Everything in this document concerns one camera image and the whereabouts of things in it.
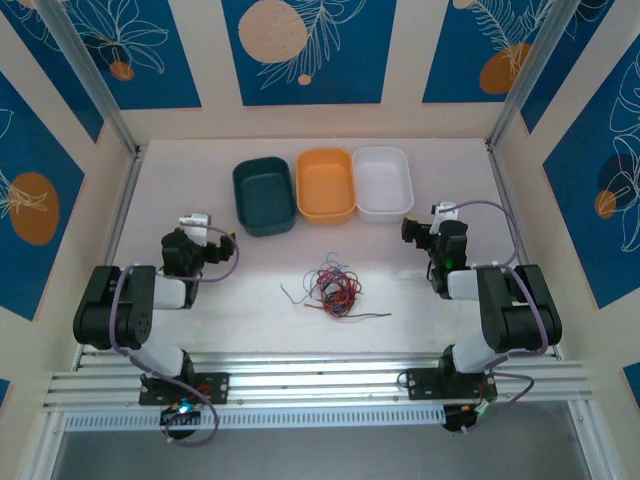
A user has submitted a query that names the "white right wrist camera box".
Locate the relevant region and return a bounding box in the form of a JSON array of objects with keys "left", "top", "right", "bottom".
[{"left": 431, "top": 200, "right": 459, "bottom": 222}]

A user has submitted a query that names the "aluminium side rail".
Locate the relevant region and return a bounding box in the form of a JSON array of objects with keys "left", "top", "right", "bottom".
[
  {"left": 73, "top": 142, "right": 149, "bottom": 371},
  {"left": 485, "top": 139, "right": 562, "bottom": 359}
]

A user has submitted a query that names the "black controller board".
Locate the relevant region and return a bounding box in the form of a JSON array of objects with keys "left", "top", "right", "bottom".
[
  {"left": 443, "top": 402, "right": 496, "bottom": 432},
  {"left": 159, "top": 403, "right": 202, "bottom": 427}
]

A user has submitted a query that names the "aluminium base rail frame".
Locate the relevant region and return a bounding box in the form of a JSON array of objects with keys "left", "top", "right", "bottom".
[{"left": 42, "top": 349, "right": 596, "bottom": 414}]

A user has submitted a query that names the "aluminium corner post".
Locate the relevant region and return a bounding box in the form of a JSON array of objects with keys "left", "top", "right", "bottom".
[
  {"left": 35, "top": 0, "right": 146, "bottom": 159},
  {"left": 487, "top": 0, "right": 617, "bottom": 151}
]

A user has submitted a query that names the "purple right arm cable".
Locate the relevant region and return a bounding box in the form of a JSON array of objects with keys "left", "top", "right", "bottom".
[{"left": 449, "top": 199, "right": 564, "bottom": 436}]

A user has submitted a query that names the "orange plastic bin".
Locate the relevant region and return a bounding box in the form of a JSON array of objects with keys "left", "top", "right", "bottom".
[{"left": 295, "top": 147, "right": 358, "bottom": 226}]

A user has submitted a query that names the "white slotted cable duct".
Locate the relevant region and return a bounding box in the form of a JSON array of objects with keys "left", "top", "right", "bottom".
[{"left": 63, "top": 405, "right": 446, "bottom": 434}]

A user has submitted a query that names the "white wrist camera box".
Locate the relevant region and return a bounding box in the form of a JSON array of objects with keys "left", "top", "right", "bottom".
[
  {"left": 177, "top": 212, "right": 212, "bottom": 239},
  {"left": 431, "top": 200, "right": 459, "bottom": 222}
]

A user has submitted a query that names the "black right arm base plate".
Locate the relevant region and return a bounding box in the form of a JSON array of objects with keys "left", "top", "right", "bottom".
[{"left": 403, "top": 367, "right": 499, "bottom": 401}]

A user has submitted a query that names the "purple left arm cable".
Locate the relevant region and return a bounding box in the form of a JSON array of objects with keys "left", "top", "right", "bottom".
[{"left": 109, "top": 224, "right": 241, "bottom": 446}]

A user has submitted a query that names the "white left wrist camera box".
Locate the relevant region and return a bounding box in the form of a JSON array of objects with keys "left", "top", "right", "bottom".
[{"left": 177, "top": 212, "right": 212, "bottom": 239}]

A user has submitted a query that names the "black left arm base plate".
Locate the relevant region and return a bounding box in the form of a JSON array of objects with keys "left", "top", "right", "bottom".
[{"left": 138, "top": 372, "right": 231, "bottom": 406}]

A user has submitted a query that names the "white plastic bin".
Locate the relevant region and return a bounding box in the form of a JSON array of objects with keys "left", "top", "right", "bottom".
[{"left": 351, "top": 145, "right": 415, "bottom": 224}]

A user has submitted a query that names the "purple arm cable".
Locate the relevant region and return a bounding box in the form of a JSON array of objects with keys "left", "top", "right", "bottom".
[
  {"left": 109, "top": 224, "right": 241, "bottom": 446},
  {"left": 449, "top": 199, "right": 564, "bottom": 436}
]

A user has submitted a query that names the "dark green plastic bin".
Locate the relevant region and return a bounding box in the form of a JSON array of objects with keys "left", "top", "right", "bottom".
[{"left": 231, "top": 156, "right": 296, "bottom": 237}]

